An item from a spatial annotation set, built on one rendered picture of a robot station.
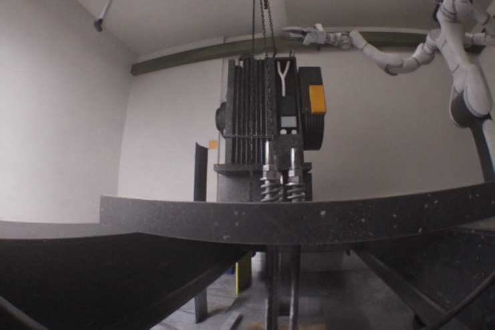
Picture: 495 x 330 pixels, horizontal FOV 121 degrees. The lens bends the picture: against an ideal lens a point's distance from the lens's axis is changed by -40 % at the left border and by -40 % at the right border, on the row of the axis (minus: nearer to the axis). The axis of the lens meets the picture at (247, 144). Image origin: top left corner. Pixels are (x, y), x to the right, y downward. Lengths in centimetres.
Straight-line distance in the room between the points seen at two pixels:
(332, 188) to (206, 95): 180
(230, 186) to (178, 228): 77
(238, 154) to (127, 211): 88
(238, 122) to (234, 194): 42
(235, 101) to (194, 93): 161
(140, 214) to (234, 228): 21
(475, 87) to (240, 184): 121
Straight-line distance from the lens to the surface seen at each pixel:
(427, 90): 317
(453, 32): 135
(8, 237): 37
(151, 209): 49
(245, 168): 102
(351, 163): 252
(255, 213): 41
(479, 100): 115
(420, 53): 149
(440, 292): 72
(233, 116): 137
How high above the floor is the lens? 73
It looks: 14 degrees up
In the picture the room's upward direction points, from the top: straight up
